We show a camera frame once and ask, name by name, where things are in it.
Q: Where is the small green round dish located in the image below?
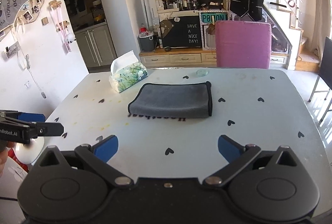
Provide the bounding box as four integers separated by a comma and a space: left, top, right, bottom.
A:
196, 69, 209, 76

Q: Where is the floral tissue pack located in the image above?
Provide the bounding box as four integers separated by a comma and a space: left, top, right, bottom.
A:
109, 51, 148, 93

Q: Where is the black have a nice day box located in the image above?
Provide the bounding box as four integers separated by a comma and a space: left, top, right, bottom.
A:
160, 16, 202, 49

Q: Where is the purple and grey towel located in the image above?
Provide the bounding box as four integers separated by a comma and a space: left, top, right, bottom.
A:
128, 81, 213, 119

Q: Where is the white charger cable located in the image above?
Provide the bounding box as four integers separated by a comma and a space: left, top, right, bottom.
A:
15, 42, 47, 99

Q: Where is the grey kitchen cabinet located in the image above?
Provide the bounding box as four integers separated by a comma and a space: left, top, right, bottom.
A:
75, 22, 117, 68

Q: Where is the grey bucket with red lid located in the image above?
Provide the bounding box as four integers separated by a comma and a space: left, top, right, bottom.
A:
138, 26, 156, 52

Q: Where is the cream drawer sideboard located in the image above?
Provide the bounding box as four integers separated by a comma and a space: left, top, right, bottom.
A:
140, 48, 288, 69

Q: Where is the wooden staircase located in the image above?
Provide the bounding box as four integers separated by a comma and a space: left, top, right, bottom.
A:
263, 0, 320, 73

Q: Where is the person left hand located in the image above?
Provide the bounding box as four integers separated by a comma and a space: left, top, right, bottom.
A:
0, 142, 15, 175

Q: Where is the pink wall hanging ribbon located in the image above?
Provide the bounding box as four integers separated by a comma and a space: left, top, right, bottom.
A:
49, 0, 76, 53

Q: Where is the wall photo collage board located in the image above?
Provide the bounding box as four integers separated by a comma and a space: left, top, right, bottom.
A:
1, 0, 44, 38

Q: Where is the black folding chair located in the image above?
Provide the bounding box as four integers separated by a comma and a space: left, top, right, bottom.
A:
308, 37, 332, 123

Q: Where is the teal poison sign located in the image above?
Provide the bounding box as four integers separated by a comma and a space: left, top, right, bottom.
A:
200, 12, 228, 24

